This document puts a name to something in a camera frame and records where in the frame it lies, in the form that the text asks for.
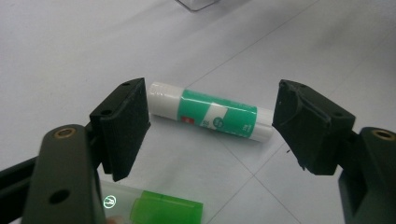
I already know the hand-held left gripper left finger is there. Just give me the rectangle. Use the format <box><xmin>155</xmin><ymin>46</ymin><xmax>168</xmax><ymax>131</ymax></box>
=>
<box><xmin>89</xmin><ymin>77</ymin><xmax>152</xmax><ymax>183</ymax></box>

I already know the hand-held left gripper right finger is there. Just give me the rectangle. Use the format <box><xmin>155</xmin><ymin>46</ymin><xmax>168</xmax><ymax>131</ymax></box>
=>
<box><xmin>272</xmin><ymin>78</ymin><xmax>357</xmax><ymax>176</ymax></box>

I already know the green transparent plastic box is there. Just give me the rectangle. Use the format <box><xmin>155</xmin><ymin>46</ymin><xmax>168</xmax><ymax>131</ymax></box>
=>
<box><xmin>98</xmin><ymin>179</ymin><xmax>205</xmax><ymax>224</ymax></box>

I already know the green and white glue stick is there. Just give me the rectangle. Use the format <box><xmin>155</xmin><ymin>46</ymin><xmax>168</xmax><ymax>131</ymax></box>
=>
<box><xmin>147</xmin><ymin>80</ymin><xmax>276</xmax><ymax>144</ymax></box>

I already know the clear compartment organizer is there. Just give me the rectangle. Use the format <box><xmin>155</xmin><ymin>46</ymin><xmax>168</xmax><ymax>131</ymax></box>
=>
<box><xmin>175</xmin><ymin>0</ymin><xmax>219</xmax><ymax>12</ymax></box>

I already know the white table cover sheet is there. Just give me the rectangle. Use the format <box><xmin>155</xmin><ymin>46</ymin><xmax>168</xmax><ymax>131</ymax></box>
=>
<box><xmin>0</xmin><ymin>0</ymin><xmax>396</xmax><ymax>224</ymax></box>

